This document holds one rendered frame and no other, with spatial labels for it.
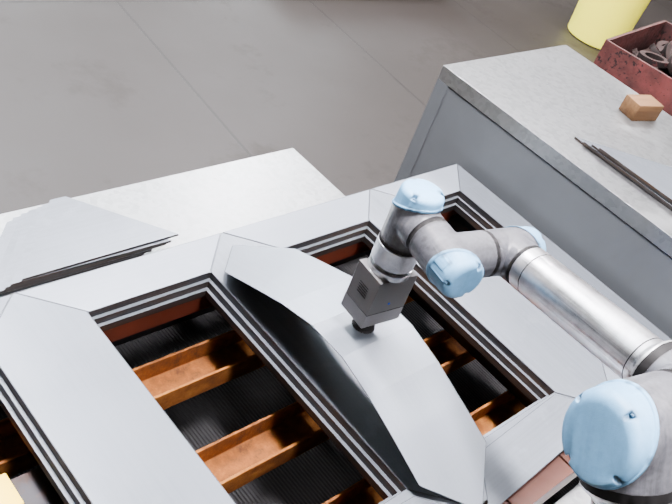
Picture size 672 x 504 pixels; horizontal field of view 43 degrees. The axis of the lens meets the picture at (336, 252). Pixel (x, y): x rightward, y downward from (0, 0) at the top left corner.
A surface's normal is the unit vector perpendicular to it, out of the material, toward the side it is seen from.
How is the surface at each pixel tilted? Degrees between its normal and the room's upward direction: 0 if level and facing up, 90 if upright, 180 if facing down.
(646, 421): 21
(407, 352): 14
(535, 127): 0
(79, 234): 0
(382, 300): 90
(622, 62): 90
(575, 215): 90
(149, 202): 0
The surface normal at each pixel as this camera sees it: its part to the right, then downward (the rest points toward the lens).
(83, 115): 0.29, -0.74
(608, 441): -0.83, -0.04
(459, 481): 0.50, -0.47
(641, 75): -0.64, 0.31
